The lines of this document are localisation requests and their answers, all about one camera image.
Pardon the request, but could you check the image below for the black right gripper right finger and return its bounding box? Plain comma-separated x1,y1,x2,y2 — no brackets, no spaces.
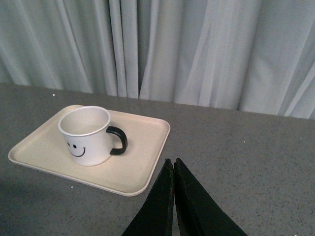
174,158,246,236

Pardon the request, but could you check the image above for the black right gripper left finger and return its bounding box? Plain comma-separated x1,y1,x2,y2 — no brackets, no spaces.
123,159,174,236

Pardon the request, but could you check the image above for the white smiley mug black handle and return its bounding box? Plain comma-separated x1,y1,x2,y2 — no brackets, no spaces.
58,106,128,166

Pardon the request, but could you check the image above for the beige rectangular plastic tray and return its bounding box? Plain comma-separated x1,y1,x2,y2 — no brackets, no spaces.
8,105,170,197

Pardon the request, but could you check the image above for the white pleated curtain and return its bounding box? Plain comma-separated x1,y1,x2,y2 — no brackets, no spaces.
0,0,315,119

